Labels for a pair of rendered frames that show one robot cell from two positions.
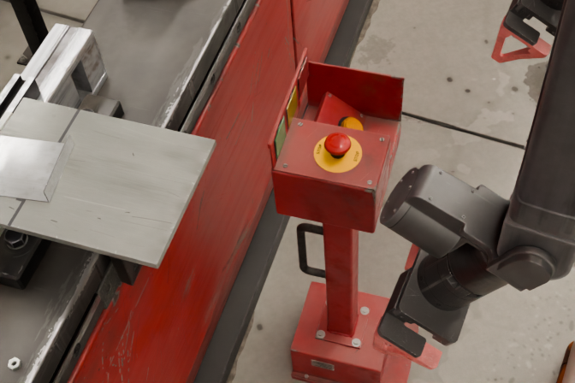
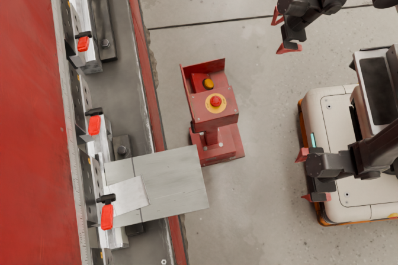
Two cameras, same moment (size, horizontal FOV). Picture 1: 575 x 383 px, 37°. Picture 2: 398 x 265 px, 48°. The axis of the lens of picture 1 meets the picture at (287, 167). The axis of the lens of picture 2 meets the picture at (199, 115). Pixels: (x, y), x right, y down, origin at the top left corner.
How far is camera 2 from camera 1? 60 cm
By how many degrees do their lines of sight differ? 23
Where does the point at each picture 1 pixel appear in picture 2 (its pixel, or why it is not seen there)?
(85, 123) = (139, 162)
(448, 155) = (208, 38)
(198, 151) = (193, 152)
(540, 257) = (376, 174)
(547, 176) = (381, 160)
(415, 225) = (326, 174)
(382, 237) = not seen: hidden behind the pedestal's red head
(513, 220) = (366, 168)
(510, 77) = not seen: outside the picture
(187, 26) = (127, 80)
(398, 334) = (317, 197)
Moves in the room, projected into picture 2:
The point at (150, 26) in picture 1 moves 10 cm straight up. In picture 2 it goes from (111, 87) to (103, 76)
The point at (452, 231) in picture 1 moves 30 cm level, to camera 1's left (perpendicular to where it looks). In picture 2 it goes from (337, 170) to (230, 247)
